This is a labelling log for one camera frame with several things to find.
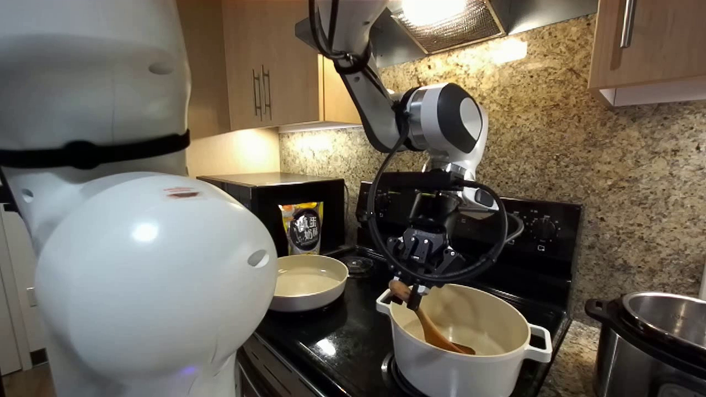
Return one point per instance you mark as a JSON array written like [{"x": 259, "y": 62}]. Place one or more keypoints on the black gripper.
[{"x": 422, "y": 240}]

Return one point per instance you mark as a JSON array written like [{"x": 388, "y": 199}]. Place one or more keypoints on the wooden cooking spoon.
[{"x": 430, "y": 334}]

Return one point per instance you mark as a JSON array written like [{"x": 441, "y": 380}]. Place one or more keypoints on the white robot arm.
[{"x": 147, "y": 280}]

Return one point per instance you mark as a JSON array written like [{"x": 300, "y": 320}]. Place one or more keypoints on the black electric stove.
[{"x": 364, "y": 344}]

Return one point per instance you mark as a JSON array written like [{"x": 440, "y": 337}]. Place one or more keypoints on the cream frying pan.
[{"x": 306, "y": 280}]

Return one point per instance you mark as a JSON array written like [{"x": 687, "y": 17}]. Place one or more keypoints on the black microwave oven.
[{"x": 268, "y": 192}]

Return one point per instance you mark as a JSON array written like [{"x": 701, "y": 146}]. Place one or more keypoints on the yellow black snack bag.
[{"x": 302, "y": 226}]

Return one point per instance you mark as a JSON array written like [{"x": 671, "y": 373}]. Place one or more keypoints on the stainless pressure cooker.
[{"x": 652, "y": 344}]

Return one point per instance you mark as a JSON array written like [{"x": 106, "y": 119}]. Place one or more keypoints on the steel range hood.
[{"x": 399, "y": 32}]

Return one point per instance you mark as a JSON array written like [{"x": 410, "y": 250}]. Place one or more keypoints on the wooden upper cabinet left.
[{"x": 251, "y": 71}]

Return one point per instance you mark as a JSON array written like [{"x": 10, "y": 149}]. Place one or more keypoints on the wooden cabinet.
[
  {"x": 251, "y": 71},
  {"x": 648, "y": 51}
]

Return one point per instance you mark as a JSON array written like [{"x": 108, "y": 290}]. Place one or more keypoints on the wooden upper cabinet right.
[{"x": 648, "y": 51}]

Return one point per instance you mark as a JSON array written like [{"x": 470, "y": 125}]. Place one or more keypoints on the white two-handled pot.
[{"x": 494, "y": 337}]

